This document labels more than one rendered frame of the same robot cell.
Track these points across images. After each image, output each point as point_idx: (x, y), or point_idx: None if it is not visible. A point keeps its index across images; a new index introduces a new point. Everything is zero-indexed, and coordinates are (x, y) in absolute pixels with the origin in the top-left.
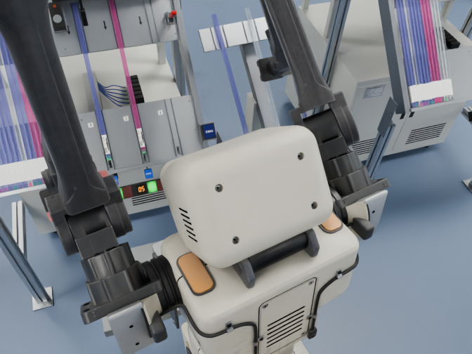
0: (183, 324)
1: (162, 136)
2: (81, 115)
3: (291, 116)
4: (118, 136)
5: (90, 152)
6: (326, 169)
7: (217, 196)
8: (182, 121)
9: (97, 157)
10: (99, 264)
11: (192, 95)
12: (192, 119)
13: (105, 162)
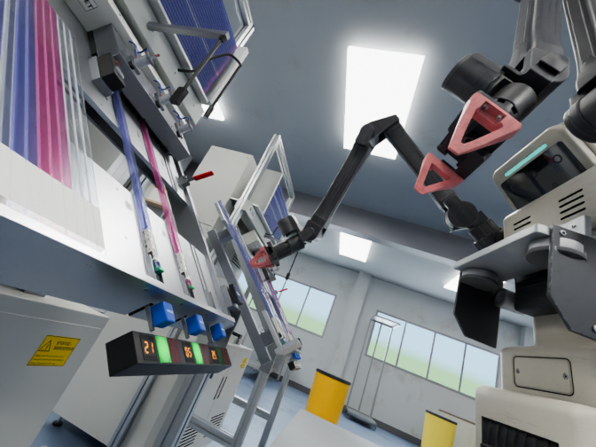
0: (576, 405)
1: (196, 282)
2: (117, 184)
3: (457, 196)
4: (159, 248)
5: (128, 243)
6: (490, 223)
7: None
8: (206, 278)
9: (137, 258)
10: None
11: (207, 254)
12: (210, 280)
13: (148, 274)
